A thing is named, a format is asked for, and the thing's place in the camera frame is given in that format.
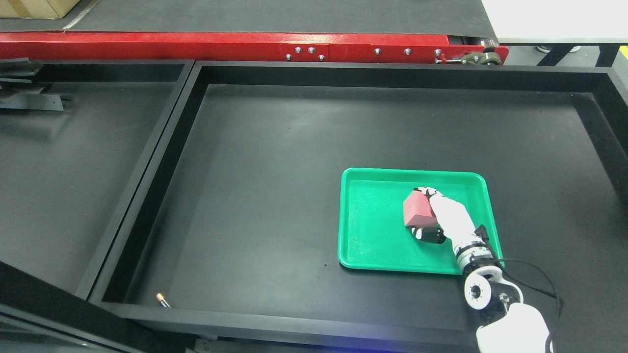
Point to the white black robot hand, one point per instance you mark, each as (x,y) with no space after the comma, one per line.
(453,218)

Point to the pink foam block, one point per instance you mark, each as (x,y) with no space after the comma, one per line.
(417,211)

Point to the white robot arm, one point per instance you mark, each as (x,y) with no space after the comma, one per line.
(509,324)

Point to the green plastic tray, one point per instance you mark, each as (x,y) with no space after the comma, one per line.
(372,234)

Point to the black metal shelf right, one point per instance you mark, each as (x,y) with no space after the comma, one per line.
(271,208)

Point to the black metal shelf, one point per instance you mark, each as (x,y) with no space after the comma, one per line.
(67,177)
(271,208)

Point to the black metal shelf left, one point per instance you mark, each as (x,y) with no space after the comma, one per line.
(67,177)

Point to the small battery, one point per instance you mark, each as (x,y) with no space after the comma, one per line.
(162,300)

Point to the cardboard box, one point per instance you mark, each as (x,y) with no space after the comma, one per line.
(36,9)

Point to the red conveyor frame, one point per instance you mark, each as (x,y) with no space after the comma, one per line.
(246,47)

